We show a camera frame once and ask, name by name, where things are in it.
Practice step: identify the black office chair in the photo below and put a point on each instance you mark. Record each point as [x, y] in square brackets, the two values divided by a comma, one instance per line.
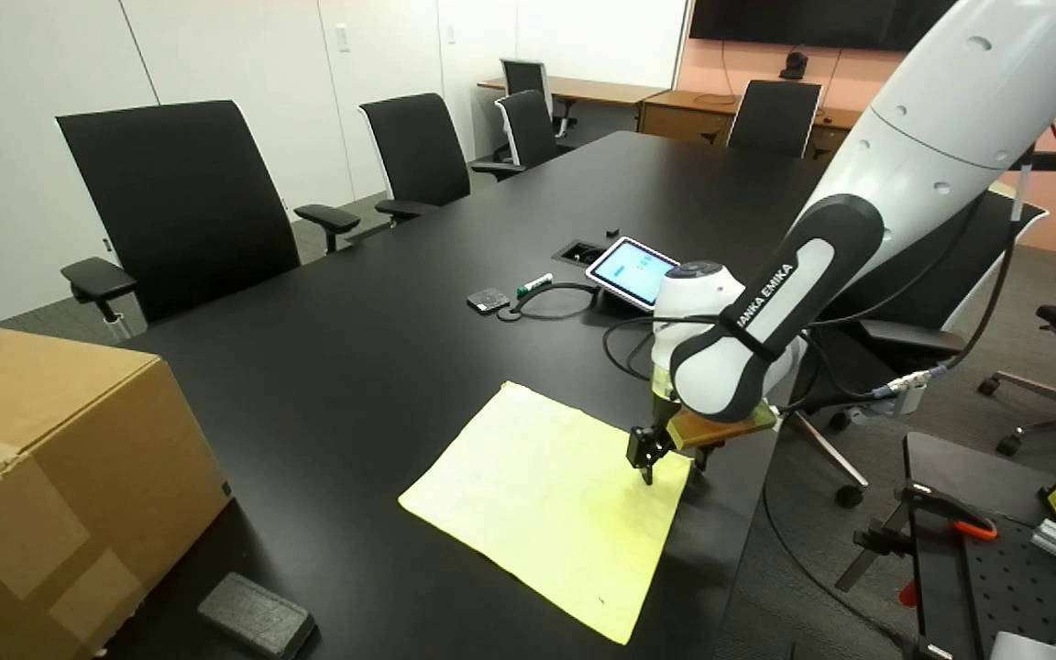
[527, 74]
[420, 148]
[773, 117]
[529, 130]
[185, 207]

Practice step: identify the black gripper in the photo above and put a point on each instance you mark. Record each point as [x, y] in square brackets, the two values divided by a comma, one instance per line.
[659, 444]

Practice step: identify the black perforated breadboard plate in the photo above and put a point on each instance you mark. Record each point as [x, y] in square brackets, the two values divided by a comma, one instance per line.
[1016, 588]

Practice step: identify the wooden desk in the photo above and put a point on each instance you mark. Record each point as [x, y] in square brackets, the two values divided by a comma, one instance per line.
[688, 117]

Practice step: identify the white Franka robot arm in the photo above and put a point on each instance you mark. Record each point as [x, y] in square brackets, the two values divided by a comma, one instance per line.
[954, 113]

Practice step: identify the small dark smartphone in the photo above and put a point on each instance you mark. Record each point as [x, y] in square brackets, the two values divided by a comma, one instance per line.
[491, 304]

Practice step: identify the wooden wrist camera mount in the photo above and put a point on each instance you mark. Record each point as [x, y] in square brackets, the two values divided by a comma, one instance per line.
[718, 428]

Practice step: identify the orange and black clamp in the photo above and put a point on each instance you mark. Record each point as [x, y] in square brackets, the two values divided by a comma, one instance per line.
[972, 531]

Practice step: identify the yellow towel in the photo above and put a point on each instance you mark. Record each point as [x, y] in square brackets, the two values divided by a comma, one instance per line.
[529, 491]

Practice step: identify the large brown cardboard box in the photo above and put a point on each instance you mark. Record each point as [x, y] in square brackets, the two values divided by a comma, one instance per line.
[53, 491]

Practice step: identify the black chair white frame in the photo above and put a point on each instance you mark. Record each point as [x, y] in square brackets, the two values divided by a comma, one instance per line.
[932, 288]

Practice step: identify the black foam block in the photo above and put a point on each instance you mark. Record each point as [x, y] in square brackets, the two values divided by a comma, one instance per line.
[257, 612]

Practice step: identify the tablet with lit screen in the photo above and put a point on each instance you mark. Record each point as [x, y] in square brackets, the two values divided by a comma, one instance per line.
[628, 266]

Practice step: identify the black wall screen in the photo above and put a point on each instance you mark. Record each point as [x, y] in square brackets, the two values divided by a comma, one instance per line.
[798, 19]

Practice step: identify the small black desk device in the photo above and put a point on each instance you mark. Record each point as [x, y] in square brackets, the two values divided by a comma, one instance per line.
[798, 63]

